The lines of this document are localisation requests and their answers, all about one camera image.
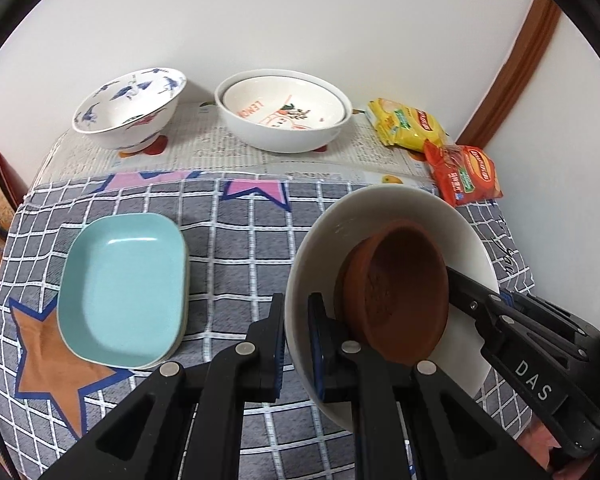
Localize grey checked blanket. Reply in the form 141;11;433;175
0;170;536;480

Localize red snack packet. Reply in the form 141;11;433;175
423;140;504;207

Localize red book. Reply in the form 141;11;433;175
0;151;29;196

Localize light blue rectangular plate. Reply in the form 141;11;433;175
56;212;188;367

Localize brown clay bowl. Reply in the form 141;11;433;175
334;217;451;367

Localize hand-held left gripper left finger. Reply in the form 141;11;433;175
42;292;287;480

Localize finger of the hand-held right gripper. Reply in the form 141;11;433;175
446;266;569;414
499;291;600;362

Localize newspaper sheet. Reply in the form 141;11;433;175
32;102;456;196

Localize crane print porcelain bowl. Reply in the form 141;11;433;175
72;66;187;153

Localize small white swirl bowl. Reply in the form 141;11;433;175
284;183;501;433

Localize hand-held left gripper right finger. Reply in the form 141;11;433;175
306;292;551;480

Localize brown wooden door frame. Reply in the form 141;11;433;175
455;0;561;153

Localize large white bowl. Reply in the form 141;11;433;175
215;69;354;153

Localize white printed bowl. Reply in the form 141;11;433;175
220;77;350;131

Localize yellow snack packet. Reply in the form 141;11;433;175
366;98;451;151

